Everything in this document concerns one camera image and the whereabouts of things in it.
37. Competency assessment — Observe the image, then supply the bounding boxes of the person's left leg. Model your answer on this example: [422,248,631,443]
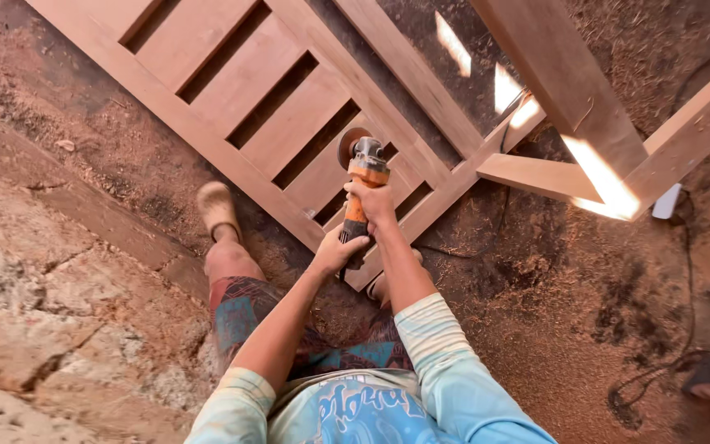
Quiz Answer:
[204,223,267,286]

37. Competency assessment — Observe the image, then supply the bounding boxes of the person's right hand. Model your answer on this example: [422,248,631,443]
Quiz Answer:
[343,179,398,238]

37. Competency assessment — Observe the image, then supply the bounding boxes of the wooden trestle stand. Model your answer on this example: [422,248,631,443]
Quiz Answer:
[469,0,710,222]

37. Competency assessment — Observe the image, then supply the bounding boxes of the person's left hand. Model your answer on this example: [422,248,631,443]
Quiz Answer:
[312,222,372,277]

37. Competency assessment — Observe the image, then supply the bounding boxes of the orange angle grinder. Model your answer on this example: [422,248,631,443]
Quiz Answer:
[337,127,392,283]

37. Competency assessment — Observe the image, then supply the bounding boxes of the patterned shorts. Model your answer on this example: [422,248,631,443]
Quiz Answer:
[210,275,414,378]

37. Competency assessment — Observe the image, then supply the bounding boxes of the black power cable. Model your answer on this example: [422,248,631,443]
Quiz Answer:
[413,49,710,430]

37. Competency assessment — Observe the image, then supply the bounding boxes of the slatted wooden door frame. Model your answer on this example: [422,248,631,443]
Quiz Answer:
[25,0,547,292]

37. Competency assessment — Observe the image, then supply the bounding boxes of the white plastic piece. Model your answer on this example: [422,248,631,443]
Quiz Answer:
[651,183,683,220]

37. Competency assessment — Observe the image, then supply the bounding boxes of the dusty sandal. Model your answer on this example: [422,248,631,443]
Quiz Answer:
[196,181,244,243]
[365,248,424,309]

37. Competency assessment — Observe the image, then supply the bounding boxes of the light blue long-sleeve shirt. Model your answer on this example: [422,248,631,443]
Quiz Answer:
[184,292,558,444]

